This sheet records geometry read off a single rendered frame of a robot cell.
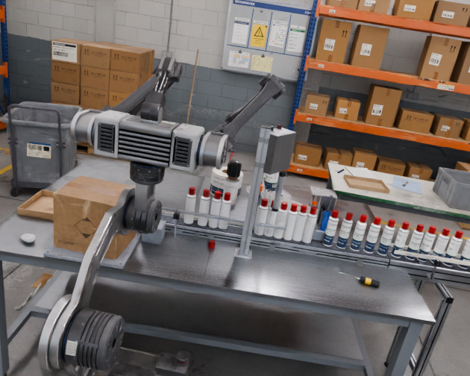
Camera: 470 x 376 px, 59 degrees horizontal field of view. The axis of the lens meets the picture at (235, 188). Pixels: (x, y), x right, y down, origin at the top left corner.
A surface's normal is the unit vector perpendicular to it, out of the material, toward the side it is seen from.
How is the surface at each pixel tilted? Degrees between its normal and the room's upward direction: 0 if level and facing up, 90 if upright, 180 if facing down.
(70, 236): 90
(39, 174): 93
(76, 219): 90
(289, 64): 90
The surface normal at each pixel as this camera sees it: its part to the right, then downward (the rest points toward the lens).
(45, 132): 0.18, 0.44
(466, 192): -0.07, 0.36
